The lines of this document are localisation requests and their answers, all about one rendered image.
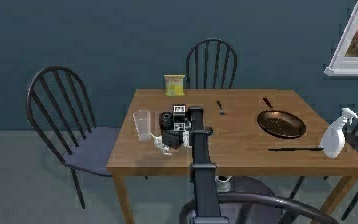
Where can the yellow translucent jar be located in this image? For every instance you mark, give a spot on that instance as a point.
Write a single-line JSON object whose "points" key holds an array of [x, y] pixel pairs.
{"points": [[174, 86]]}

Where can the brown wooden table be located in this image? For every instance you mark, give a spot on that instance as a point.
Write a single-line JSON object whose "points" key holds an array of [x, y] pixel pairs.
{"points": [[240, 140]]}

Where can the dark frying pan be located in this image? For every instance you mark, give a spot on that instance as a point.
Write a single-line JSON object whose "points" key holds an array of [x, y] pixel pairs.
{"points": [[280, 125]]}

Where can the black chair with grey seat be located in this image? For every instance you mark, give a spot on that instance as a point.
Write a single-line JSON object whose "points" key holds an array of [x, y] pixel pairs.
{"points": [[87, 150]]}

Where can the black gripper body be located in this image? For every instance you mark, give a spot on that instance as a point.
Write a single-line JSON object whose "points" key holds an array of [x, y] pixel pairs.
{"points": [[167, 121]]}

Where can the clear drinking glass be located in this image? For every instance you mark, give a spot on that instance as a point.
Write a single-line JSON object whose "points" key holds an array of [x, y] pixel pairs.
{"points": [[142, 126]]}

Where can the grey metal fork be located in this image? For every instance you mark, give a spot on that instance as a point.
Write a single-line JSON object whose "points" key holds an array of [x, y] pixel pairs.
{"points": [[220, 108]]}

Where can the black knife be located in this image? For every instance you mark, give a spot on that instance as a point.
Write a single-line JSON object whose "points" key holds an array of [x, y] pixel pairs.
{"points": [[293, 149]]}

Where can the small white cup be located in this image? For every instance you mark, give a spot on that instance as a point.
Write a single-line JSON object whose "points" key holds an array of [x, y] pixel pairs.
{"points": [[223, 184]]}

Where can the white spray bottle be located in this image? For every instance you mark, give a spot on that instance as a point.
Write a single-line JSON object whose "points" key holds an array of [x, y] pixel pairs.
{"points": [[333, 140]]}

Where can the white framed window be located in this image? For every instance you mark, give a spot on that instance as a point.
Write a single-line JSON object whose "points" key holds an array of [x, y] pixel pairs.
{"points": [[347, 65]]}

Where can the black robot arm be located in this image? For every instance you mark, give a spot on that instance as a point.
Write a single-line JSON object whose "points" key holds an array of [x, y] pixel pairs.
{"points": [[203, 186]]}

